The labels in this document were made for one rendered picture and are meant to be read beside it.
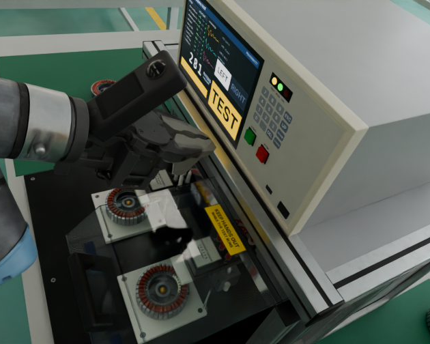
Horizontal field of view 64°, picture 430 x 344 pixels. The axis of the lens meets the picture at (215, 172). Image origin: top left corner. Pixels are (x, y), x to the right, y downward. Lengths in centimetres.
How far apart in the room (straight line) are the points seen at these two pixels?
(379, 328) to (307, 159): 62
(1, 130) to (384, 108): 39
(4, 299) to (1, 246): 128
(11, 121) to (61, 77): 106
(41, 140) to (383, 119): 35
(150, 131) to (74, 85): 96
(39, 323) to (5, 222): 42
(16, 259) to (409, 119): 47
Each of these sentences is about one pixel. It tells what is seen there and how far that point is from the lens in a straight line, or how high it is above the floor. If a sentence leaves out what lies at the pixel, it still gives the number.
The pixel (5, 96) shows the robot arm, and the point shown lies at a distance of 35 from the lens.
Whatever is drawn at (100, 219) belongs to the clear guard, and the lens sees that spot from 55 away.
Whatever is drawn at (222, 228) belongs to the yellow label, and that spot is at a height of 107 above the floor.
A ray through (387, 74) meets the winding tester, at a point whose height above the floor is 132.
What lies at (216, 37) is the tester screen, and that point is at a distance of 60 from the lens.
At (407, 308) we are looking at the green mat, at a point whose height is 75.
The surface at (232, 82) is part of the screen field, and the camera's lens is 56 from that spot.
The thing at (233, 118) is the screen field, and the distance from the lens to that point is 57.
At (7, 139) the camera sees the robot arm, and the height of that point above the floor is 128.
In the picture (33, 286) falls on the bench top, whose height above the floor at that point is 75.
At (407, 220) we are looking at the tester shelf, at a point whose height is 111.
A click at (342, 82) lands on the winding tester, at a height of 132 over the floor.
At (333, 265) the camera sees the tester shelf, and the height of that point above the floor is 111.
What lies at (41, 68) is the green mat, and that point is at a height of 75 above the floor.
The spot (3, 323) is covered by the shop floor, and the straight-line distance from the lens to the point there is 168.
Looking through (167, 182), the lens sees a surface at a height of 87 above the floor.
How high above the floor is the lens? 152
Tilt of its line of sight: 46 degrees down
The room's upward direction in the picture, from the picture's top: 15 degrees clockwise
